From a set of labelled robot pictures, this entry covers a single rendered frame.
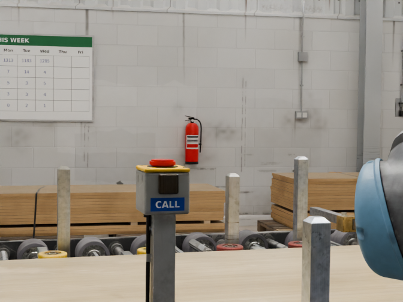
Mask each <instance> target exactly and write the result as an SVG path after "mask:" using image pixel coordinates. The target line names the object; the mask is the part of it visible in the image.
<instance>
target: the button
mask: <svg viewBox="0 0 403 302"><path fill-rule="evenodd" d="M149 164H150V165H151V166H153V167H174V165H176V161H174V159H151V161H149Z"/></svg>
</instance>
